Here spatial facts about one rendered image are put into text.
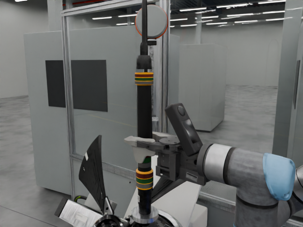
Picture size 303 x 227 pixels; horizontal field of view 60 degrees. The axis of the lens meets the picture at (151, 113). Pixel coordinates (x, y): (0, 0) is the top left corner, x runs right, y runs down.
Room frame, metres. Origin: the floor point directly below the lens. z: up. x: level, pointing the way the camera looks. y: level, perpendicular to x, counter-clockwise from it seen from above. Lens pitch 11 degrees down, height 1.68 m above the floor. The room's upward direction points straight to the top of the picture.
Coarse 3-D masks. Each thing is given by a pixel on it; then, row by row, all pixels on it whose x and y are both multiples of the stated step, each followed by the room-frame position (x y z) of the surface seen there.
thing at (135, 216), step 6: (132, 210) 0.62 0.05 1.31; (156, 210) 0.62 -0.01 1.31; (132, 216) 0.60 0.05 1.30; (138, 216) 0.59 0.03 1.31; (144, 216) 0.59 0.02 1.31; (150, 216) 0.59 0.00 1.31; (156, 216) 0.60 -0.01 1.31; (138, 222) 0.58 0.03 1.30; (144, 222) 0.58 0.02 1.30; (150, 222) 0.58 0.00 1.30
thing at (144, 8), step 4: (144, 0) 0.62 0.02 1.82; (144, 4) 0.62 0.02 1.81; (144, 8) 0.62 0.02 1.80; (144, 12) 0.62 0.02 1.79; (144, 16) 0.61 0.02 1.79; (144, 20) 0.61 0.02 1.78; (144, 24) 0.61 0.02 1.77; (144, 28) 0.61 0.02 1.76; (144, 32) 0.61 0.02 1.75; (144, 36) 0.61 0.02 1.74; (144, 40) 0.61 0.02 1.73
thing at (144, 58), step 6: (144, 42) 0.61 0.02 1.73; (144, 48) 0.61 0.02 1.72; (144, 54) 0.61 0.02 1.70; (138, 60) 0.60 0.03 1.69; (144, 60) 0.60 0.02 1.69; (150, 60) 0.61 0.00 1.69; (138, 66) 0.60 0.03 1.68; (144, 66) 0.60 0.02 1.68; (150, 66) 0.61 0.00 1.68; (138, 192) 0.61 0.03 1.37; (144, 192) 0.60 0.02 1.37; (150, 192) 0.61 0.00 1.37; (138, 198) 0.61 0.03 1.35; (144, 198) 0.60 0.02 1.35; (150, 198) 0.61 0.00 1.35; (138, 204) 0.61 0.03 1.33; (144, 204) 0.60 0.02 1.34; (150, 204) 0.61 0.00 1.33; (138, 210) 0.61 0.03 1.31; (144, 210) 0.60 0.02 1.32; (150, 210) 0.61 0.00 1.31
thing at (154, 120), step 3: (153, 117) 1.27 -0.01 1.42; (156, 117) 1.27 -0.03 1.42; (153, 120) 1.20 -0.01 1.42; (156, 120) 1.20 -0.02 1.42; (153, 123) 1.19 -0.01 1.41; (156, 123) 1.19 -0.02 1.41; (153, 126) 1.19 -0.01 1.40; (156, 126) 1.19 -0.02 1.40; (153, 129) 1.19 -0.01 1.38; (156, 129) 1.19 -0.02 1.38
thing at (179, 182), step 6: (162, 174) 0.81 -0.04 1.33; (162, 180) 0.74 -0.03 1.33; (168, 180) 0.71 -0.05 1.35; (180, 180) 0.67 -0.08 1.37; (156, 186) 0.74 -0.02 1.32; (162, 186) 0.70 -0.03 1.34; (168, 186) 0.68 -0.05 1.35; (174, 186) 0.66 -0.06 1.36; (156, 192) 0.69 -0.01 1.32; (162, 192) 0.67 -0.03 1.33; (156, 198) 0.66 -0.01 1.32
